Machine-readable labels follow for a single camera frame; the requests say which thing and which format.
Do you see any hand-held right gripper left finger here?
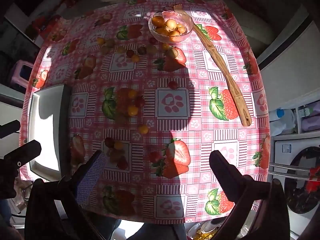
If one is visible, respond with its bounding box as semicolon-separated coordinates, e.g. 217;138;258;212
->
25;150;118;240

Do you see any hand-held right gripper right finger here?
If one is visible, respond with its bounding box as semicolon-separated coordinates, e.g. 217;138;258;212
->
209;150;292;240

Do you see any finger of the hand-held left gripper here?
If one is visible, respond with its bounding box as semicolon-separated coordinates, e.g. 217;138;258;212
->
0;119;21;139
3;140;42;173

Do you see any white square tray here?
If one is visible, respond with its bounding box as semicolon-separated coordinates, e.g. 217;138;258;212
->
27;84;73;179

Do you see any glass bowl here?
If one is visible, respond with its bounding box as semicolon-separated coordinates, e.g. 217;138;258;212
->
148;11;194;43

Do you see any pink strawberry print tablecloth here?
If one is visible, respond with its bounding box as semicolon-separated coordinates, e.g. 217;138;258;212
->
19;0;272;224

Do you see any purple plastic stool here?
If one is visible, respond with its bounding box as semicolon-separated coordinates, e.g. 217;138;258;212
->
10;60;34;85

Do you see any white washing machine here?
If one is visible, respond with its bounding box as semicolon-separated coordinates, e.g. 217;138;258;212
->
271;139;320;215

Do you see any chrome bar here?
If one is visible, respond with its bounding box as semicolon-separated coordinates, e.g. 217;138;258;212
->
269;162;317;180

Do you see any clear jug with blue cap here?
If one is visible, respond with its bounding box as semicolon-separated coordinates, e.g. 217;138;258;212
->
269;108;295;137

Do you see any purple container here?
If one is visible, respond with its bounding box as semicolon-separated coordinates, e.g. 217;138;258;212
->
301;116;320;132

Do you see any wooden spatula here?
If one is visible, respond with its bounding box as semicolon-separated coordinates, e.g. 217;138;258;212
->
172;3;252;127

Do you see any green and white box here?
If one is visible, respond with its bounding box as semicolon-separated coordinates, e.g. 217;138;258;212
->
299;106;315;118

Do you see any white cabinet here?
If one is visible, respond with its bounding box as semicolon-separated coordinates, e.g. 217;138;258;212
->
255;21;320;108

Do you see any pile of yellow tomatoes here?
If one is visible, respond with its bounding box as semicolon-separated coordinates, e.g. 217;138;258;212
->
152;16;188;42

